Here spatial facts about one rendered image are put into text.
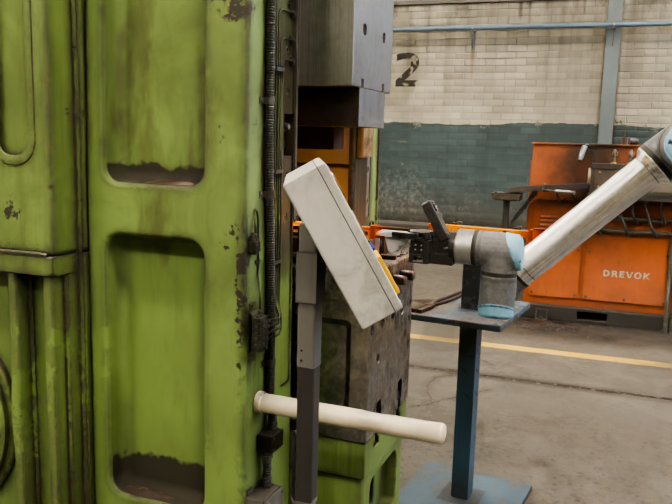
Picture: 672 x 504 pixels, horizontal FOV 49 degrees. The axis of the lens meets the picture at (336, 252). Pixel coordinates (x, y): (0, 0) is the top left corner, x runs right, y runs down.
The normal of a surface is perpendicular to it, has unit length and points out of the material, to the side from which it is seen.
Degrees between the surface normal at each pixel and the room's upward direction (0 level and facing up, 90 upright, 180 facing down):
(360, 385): 90
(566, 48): 91
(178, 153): 89
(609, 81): 90
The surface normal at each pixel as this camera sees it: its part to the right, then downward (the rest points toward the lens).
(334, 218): 0.05, 0.15
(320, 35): -0.37, 0.13
